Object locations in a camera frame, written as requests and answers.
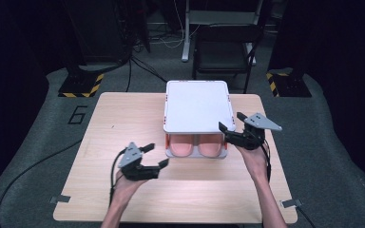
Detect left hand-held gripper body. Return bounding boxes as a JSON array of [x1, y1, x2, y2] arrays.
[[117, 142, 148, 182]]

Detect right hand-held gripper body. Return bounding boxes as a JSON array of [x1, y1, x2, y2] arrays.
[[239, 112, 283, 151]]

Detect pink slipper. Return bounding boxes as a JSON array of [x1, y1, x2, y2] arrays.
[[198, 134, 224, 159], [169, 134, 195, 158]]

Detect white shoe rack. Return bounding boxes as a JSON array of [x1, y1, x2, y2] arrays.
[[163, 80, 238, 160]]

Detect person's left hand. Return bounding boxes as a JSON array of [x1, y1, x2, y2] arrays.
[[112, 172, 148, 203]]

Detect person's right hand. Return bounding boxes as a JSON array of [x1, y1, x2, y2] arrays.
[[236, 145, 270, 184]]

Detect black yellow striped stand base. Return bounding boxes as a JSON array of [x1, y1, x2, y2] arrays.
[[265, 70, 313, 98], [57, 70, 105, 99]]

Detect black folding chair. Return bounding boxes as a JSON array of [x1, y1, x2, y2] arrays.
[[191, 24, 259, 95]]

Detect grey tape piece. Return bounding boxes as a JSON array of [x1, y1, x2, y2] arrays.
[[279, 199, 303, 209], [49, 195, 71, 204]]

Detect black equipment cabinet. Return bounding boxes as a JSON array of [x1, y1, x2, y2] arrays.
[[64, 0, 132, 66]]

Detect left hand-held gripper cable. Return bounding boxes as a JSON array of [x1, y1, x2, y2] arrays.
[[108, 148, 127, 204]]

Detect hand-held gripper cable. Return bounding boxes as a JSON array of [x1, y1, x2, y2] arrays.
[[260, 136, 273, 184], [108, 148, 127, 204]]

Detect right hand-held gripper cable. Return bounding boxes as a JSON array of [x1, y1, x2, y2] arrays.
[[260, 136, 273, 184]]

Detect black floor cables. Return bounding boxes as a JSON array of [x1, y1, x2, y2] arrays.
[[125, 56, 169, 93]]

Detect white desk frame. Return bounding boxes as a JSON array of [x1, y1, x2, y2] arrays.
[[181, 0, 264, 67]]

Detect white floor cables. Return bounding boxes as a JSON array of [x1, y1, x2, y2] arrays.
[[151, 0, 202, 49]]

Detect short black floor cable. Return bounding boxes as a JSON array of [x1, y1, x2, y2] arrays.
[[296, 205, 317, 228]]

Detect long black floor cable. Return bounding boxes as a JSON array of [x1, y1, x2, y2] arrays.
[[0, 139, 84, 228]]

